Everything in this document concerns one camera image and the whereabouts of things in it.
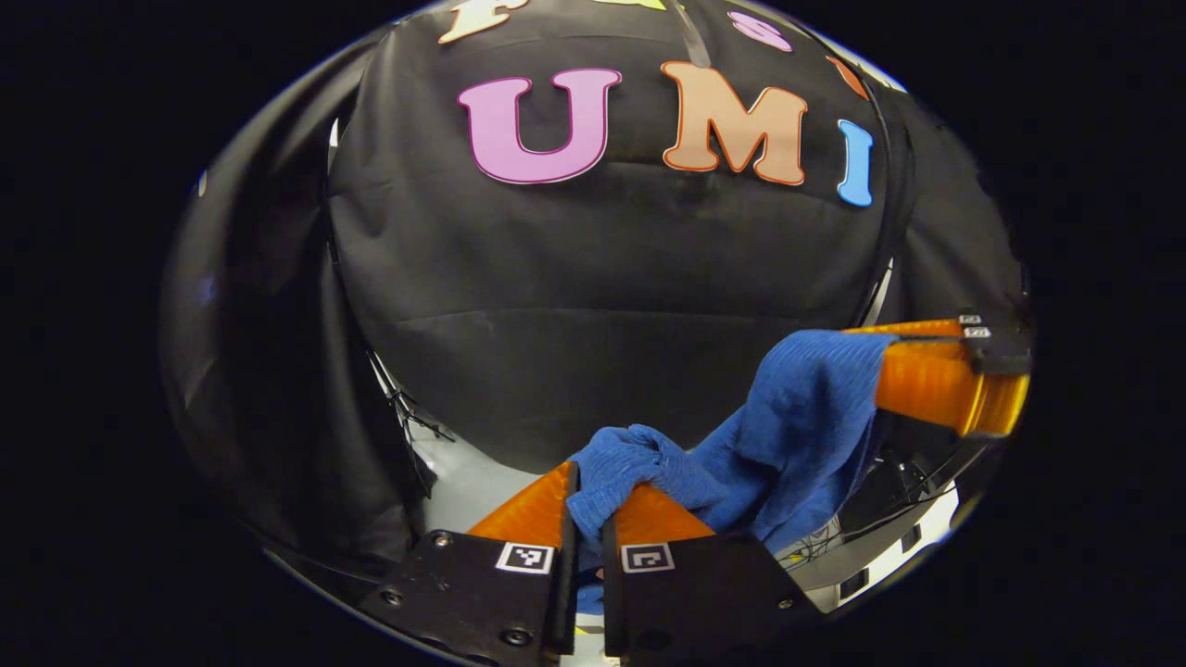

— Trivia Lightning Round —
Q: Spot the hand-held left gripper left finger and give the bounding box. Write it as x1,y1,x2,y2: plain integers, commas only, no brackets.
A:
357,460,582,667

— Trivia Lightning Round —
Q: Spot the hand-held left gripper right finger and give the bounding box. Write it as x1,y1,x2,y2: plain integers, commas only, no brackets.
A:
602,482,826,664

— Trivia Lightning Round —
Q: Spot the blue shirt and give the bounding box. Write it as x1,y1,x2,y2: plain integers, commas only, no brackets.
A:
565,329,900,614

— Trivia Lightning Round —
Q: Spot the black backdrop cloth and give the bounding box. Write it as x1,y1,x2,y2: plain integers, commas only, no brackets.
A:
162,0,1029,575

